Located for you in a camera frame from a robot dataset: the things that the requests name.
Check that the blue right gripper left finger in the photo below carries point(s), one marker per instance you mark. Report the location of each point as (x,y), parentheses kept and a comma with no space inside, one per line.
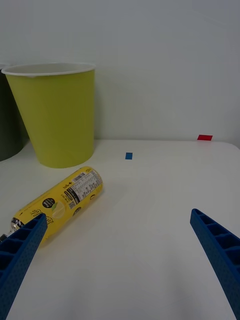
(20,257)

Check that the grey plastic bin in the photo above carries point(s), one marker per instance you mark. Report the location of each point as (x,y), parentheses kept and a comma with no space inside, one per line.
(7,125)

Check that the yellow-green plastic bin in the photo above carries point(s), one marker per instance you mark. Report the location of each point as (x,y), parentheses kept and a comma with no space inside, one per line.
(57,112)

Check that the yellow label plastic bottle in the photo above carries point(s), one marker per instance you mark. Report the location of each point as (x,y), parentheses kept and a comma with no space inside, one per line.
(75,192)

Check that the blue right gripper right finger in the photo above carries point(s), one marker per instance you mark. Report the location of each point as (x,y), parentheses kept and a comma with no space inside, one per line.
(222,252)

